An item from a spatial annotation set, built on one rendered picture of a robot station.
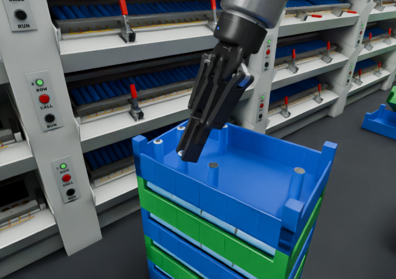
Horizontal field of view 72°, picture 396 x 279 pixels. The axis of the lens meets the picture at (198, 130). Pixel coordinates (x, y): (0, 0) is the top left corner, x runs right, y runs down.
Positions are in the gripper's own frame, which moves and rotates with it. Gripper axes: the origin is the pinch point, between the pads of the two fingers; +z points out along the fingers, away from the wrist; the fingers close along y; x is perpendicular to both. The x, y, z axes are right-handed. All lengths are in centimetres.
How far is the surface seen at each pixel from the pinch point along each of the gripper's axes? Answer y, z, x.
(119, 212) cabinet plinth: 29.6, 40.0, -4.9
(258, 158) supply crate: 1.1, 1.4, -17.2
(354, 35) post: 58, -47, -97
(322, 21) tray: 49, -42, -65
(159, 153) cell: 4.7, 5.8, 2.6
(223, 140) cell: 5.5, 1.0, -10.2
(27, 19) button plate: 22.6, -6.7, 27.7
